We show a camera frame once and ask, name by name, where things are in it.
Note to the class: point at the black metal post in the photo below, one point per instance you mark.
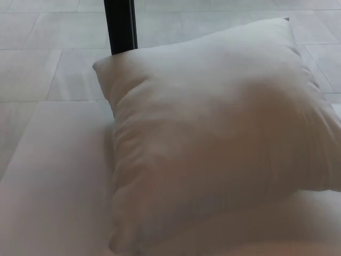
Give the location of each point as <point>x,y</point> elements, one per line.
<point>120,26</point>

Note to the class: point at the white square pillow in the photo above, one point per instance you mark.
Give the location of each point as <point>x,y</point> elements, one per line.
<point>202,133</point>

